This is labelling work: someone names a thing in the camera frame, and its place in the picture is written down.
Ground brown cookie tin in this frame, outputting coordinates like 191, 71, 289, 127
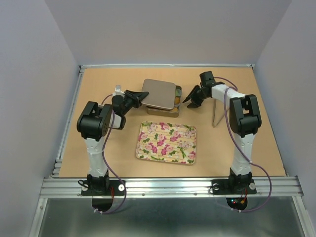
146, 85, 183, 118

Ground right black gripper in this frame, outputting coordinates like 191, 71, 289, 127
183, 84, 208, 108

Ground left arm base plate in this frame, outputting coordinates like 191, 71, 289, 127
78, 180, 125, 197

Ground purple cable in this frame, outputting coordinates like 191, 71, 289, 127
214, 77, 273, 213
93, 94, 127, 215

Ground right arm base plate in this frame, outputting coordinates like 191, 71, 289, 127
211, 179, 257, 196

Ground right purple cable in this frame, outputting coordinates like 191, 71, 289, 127
214, 77, 273, 213

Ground floral serving tray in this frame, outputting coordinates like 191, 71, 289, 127
135, 121, 197, 165

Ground aluminium front rail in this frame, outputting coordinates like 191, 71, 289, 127
39, 176, 304, 198

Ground green sandwich cookie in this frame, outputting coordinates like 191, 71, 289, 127
175, 89, 181, 96

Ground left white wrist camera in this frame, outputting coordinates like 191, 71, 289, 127
112, 85, 125, 97

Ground brown tin lid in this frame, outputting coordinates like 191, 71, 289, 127
142, 79, 176, 110

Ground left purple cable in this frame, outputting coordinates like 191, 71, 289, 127
93, 94, 127, 215

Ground metal tongs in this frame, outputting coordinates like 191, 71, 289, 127
212, 100, 225, 128

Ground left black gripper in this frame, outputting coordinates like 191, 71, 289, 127
121, 89, 149, 116

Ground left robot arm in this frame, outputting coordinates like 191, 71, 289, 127
77, 90, 150, 196

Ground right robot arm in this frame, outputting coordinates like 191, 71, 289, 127
184, 71, 262, 195

